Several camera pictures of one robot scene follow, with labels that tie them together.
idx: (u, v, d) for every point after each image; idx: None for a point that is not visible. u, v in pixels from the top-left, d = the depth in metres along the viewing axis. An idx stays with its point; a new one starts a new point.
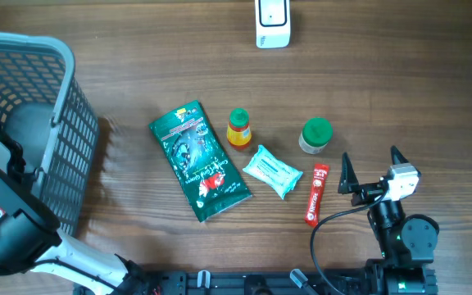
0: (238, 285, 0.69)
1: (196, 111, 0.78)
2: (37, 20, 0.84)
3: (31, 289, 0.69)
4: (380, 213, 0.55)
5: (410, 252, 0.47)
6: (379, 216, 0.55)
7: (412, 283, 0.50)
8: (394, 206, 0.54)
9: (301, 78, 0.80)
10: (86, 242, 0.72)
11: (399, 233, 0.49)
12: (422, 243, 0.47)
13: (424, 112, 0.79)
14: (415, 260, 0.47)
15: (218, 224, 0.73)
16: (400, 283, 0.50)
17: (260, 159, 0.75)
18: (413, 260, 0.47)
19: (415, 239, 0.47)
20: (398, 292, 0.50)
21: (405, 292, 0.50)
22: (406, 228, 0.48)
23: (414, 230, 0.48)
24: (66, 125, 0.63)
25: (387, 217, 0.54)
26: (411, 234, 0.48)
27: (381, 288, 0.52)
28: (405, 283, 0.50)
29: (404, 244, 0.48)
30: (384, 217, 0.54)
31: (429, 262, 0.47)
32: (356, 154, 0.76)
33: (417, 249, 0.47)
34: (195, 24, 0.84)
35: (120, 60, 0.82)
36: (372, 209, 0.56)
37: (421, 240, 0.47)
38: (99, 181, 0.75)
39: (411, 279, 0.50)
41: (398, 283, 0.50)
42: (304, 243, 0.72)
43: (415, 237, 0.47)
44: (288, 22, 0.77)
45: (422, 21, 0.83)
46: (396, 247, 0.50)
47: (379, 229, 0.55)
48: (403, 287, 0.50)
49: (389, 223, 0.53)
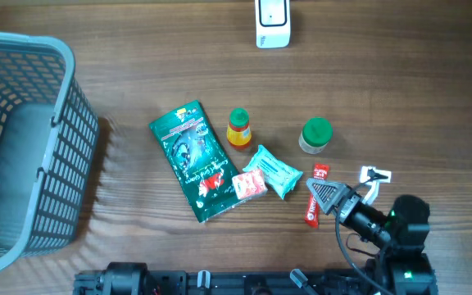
0: (238, 285, 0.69)
1: (196, 111, 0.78)
2: (38, 20, 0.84)
3: (31, 289, 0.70)
4: (360, 222, 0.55)
5: (408, 219, 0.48)
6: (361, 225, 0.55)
7: (419, 273, 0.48)
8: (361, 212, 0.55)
9: (301, 78, 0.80)
10: (93, 265, 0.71)
11: (396, 209, 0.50)
12: (415, 213, 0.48)
13: (424, 113, 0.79)
14: (415, 226, 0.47)
15: (218, 224, 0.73)
16: (406, 272, 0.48)
17: (260, 159, 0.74)
18: (410, 230, 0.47)
19: (410, 208, 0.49)
20: (405, 282, 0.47)
21: (411, 281, 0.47)
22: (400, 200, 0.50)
23: (410, 200, 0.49)
24: (66, 125, 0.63)
25: (370, 223, 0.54)
26: (406, 204, 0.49)
27: (387, 279, 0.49)
28: (411, 273, 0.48)
29: (401, 213, 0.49)
30: (367, 224, 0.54)
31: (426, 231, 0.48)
32: (356, 154, 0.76)
33: (414, 218, 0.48)
34: (195, 24, 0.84)
35: (120, 60, 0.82)
36: (352, 224, 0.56)
37: (413, 210, 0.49)
38: (99, 181, 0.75)
39: (418, 269, 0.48)
41: (404, 273, 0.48)
42: (304, 243, 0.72)
43: (410, 206, 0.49)
44: (288, 22, 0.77)
45: (422, 21, 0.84)
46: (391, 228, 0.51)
47: (369, 236, 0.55)
48: (410, 276, 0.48)
49: (377, 226, 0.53)
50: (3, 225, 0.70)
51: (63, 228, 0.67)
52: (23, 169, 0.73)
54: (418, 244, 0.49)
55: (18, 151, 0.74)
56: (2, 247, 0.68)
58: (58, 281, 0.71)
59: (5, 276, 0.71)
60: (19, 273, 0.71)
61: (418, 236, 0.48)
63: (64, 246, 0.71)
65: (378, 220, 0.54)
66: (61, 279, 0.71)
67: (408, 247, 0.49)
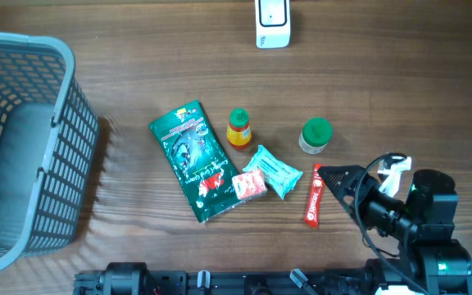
0: (238, 285, 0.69)
1: (196, 111, 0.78)
2: (38, 19, 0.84)
3: (31, 289, 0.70)
4: (377, 211, 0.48)
5: (433, 190, 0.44)
6: (377, 215, 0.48)
7: (454, 263, 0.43)
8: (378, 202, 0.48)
9: (301, 78, 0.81)
10: (93, 265, 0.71)
11: (416, 182, 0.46)
12: (440, 185, 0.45)
13: (424, 113, 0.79)
14: (439, 197, 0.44)
15: (218, 223, 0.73)
16: (441, 263, 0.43)
17: (260, 159, 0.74)
18: (436, 202, 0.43)
19: (432, 180, 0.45)
20: (439, 274, 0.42)
21: (447, 273, 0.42)
22: (420, 173, 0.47)
23: (431, 173, 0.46)
24: (66, 125, 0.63)
25: (388, 211, 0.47)
26: (427, 176, 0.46)
27: (415, 268, 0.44)
28: (446, 263, 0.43)
29: (423, 184, 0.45)
30: (384, 213, 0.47)
31: (454, 203, 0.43)
32: (356, 154, 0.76)
33: (438, 188, 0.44)
34: (195, 24, 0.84)
35: (120, 60, 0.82)
36: (367, 215, 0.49)
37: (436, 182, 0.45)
38: (99, 181, 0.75)
39: (453, 258, 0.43)
41: (438, 263, 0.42)
42: (304, 243, 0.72)
43: (432, 178, 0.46)
44: (288, 22, 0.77)
45: (422, 21, 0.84)
46: (413, 208, 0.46)
47: (387, 227, 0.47)
48: (444, 267, 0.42)
49: (396, 214, 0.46)
50: (3, 225, 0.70)
51: (63, 229, 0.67)
52: (23, 169, 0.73)
54: (445, 222, 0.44)
55: (18, 151, 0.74)
56: (2, 247, 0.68)
58: (58, 281, 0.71)
59: (5, 276, 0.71)
60: (19, 273, 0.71)
61: (443, 208, 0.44)
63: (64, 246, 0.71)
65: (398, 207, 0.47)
66: (61, 279, 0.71)
67: (435, 228, 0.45)
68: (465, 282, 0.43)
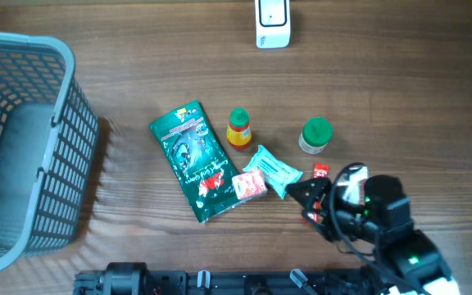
0: (238, 285, 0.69)
1: (196, 111, 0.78)
2: (38, 20, 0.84)
3: (31, 289, 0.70)
4: (343, 220, 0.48)
5: (383, 200, 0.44)
6: (345, 224, 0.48)
7: (425, 255, 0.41)
8: (342, 211, 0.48)
9: (301, 78, 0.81)
10: (94, 265, 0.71)
11: (369, 193, 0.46)
12: (389, 191, 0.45)
13: (424, 113, 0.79)
14: (392, 205, 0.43)
15: (218, 224, 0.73)
16: (411, 258, 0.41)
17: (260, 159, 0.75)
18: (390, 208, 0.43)
19: (381, 188, 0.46)
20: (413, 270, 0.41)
21: (420, 266, 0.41)
22: (369, 183, 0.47)
23: (379, 179, 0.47)
24: (66, 125, 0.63)
25: (353, 216, 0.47)
26: (376, 184, 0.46)
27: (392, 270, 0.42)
28: (417, 257, 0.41)
29: (374, 195, 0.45)
30: (350, 219, 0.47)
31: (407, 202, 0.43)
32: (356, 154, 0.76)
33: (389, 196, 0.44)
34: (195, 24, 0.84)
35: (120, 60, 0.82)
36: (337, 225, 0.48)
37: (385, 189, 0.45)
38: (98, 181, 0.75)
39: (424, 251, 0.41)
41: (409, 260, 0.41)
42: (304, 243, 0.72)
43: (381, 185, 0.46)
44: (288, 22, 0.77)
45: (422, 21, 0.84)
46: (372, 213, 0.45)
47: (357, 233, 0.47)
48: (416, 261, 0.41)
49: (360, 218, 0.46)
50: (3, 225, 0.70)
51: (62, 229, 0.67)
52: (23, 169, 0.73)
54: (405, 220, 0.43)
55: (18, 151, 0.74)
56: (2, 247, 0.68)
58: (58, 281, 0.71)
59: (5, 276, 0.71)
60: (19, 273, 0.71)
61: (399, 211, 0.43)
63: (64, 246, 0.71)
65: (361, 211, 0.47)
66: (61, 279, 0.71)
67: (398, 229, 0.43)
68: (441, 268, 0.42)
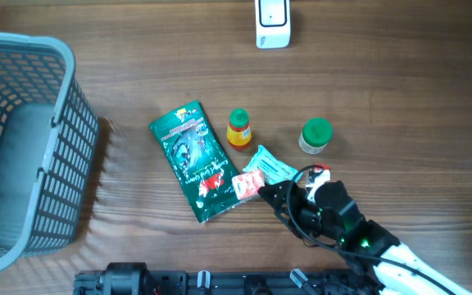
0: (238, 285, 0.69)
1: (196, 111, 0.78)
2: (38, 20, 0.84)
3: (31, 289, 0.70)
4: (306, 217, 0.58)
5: (334, 206, 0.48)
6: (308, 220, 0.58)
7: (374, 239, 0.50)
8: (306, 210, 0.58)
9: (301, 78, 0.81)
10: (94, 265, 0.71)
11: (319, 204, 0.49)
12: (337, 199, 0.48)
13: (424, 113, 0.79)
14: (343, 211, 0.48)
15: (218, 224, 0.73)
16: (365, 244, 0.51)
17: (260, 159, 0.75)
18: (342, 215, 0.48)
19: (330, 197, 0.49)
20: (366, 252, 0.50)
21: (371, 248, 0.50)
22: (318, 194, 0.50)
23: (325, 190, 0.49)
24: (66, 125, 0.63)
25: (315, 214, 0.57)
26: (325, 195, 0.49)
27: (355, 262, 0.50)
28: (369, 242, 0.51)
29: (325, 206, 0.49)
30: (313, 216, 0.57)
31: (355, 205, 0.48)
32: (356, 154, 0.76)
33: (338, 203, 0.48)
34: (195, 24, 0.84)
35: (120, 60, 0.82)
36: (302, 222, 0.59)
37: (333, 198, 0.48)
38: (98, 181, 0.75)
39: (373, 236, 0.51)
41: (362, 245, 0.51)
42: (304, 244, 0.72)
43: (329, 195, 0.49)
44: (288, 22, 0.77)
45: (422, 22, 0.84)
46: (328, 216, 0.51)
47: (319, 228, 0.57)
48: (368, 245, 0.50)
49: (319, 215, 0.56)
50: (3, 225, 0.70)
51: (63, 229, 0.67)
52: (23, 169, 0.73)
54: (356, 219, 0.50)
55: (18, 151, 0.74)
56: (2, 247, 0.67)
58: (58, 281, 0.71)
59: (5, 277, 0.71)
60: (19, 273, 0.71)
61: (351, 215, 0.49)
63: (64, 246, 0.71)
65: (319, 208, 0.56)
66: (61, 279, 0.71)
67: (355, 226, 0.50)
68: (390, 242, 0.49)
